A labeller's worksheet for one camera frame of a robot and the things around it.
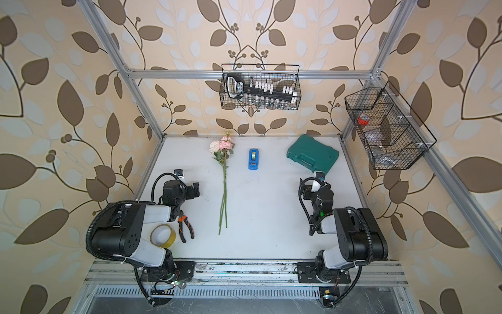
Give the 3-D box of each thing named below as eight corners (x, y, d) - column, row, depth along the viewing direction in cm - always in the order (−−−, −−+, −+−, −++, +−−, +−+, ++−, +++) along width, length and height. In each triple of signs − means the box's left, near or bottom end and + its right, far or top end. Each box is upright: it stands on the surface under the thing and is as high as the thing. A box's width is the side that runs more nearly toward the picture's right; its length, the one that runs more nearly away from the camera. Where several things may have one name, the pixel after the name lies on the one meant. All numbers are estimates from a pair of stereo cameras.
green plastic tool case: (285, 156, 113) (286, 151, 109) (303, 137, 123) (305, 131, 119) (322, 178, 103) (324, 173, 99) (339, 156, 113) (342, 150, 109)
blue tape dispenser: (248, 170, 106) (248, 165, 103) (249, 153, 114) (249, 148, 110) (259, 170, 106) (259, 165, 103) (259, 153, 114) (259, 148, 110)
